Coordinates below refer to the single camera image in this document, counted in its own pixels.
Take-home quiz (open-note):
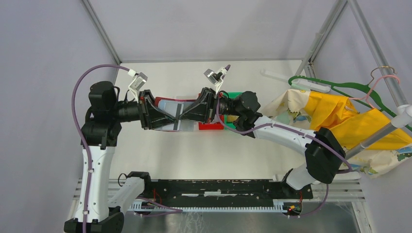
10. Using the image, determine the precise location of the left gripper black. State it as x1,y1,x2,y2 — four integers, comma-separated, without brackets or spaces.
111,89,178,129

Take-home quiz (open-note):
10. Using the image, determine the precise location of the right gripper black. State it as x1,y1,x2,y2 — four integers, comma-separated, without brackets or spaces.
178,88,242,124

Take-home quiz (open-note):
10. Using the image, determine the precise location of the red leather card holder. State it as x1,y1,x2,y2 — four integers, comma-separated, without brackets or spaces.
155,97,197,132

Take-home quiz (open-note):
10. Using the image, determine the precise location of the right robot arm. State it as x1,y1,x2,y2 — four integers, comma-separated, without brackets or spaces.
175,88,345,198

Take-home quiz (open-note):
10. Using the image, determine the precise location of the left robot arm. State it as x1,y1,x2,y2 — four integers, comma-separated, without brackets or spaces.
64,81,153,233

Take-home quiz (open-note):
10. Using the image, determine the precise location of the red plastic bin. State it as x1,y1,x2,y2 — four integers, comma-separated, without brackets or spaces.
198,116,224,131

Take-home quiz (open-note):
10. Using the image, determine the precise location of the green plastic bin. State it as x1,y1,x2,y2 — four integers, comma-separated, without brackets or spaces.
222,92,241,129

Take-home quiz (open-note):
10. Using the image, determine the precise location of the yellow patterned cloth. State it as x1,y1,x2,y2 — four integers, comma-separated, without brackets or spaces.
260,88,412,180

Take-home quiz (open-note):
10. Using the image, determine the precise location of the green clothes hanger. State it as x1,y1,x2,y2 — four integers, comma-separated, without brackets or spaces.
287,75,398,117

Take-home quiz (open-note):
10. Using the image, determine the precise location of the pink clothes hanger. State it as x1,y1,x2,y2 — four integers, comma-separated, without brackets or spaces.
349,66,400,102

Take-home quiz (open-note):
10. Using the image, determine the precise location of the white hanger rack stand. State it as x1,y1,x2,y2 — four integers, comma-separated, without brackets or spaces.
260,68,412,184

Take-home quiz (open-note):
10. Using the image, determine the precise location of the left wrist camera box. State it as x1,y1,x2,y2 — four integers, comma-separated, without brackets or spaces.
128,69,148,99

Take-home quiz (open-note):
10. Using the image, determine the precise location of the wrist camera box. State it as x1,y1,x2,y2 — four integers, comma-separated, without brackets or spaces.
128,69,148,99
204,65,231,94

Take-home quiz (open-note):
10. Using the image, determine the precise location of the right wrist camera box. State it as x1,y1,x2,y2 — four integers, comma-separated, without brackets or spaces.
204,65,231,94

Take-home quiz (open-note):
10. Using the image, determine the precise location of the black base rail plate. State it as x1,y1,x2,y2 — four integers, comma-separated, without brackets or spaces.
141,179,313,208

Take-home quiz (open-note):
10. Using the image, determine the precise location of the white cable duct strip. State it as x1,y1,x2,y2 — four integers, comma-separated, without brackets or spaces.
128,200,287,214

